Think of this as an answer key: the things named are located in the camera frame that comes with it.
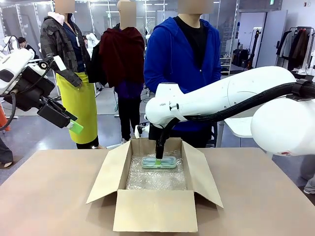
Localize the bystander leg in grey trousers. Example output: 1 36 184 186
300 154 315 195

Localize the seated person in black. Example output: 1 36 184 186
17 36 40 60

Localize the white side table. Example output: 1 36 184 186
216 117 258 148

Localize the clothes rack with coats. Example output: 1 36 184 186
275 26 315 72

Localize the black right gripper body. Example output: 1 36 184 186
149 124 165 148

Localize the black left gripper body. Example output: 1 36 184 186
3 65 56 112

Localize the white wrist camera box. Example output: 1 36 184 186
134 124 150 139
38 56 67 72

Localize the black luggage pile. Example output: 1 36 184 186
232 48 251 68

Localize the bubble wrap sheet lining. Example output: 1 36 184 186
126 153 188 191

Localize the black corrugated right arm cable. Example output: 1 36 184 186
157 76 315 148

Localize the person in blue hoodie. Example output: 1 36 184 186
143 0 222 148

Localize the wooden shoe rack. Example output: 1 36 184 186
220 56 232 76

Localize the mannequin in maroon shawl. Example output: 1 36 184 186
88 0 146 143

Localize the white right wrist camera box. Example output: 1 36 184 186
134 124 150 139

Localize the person in yellow skirt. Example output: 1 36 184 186
40 0 99 150

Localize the yellow skirt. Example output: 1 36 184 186
56 72 98 145

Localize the mint green glasses case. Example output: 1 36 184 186
141 157 178 170

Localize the black tripod stand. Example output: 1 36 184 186
247 28 261 70

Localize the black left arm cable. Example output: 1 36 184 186
0 90 17 131

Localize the orange cone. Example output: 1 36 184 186
0 102 11 132

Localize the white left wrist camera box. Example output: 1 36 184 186
38 56 67 72

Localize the large cardboard box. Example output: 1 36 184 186
86 137 224 233

